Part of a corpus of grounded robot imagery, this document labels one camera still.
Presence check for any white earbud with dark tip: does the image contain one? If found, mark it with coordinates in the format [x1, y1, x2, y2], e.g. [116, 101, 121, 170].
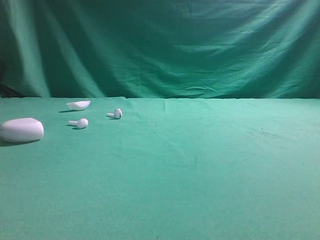
[107, 108, 123, 119]

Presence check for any white earbud near front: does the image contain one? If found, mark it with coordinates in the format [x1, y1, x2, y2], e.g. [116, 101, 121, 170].
[68, 118, 89, 129]

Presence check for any green backdrop cloth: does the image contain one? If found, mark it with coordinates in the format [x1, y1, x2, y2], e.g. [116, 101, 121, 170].
[0, 0, 320, 99]

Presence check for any white earbud case lid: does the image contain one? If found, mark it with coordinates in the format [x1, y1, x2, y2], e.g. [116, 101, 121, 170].
[66, 100, 91, 111]

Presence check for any green table cloth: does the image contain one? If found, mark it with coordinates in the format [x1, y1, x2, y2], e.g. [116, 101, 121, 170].
[0, 98, 320, 240]

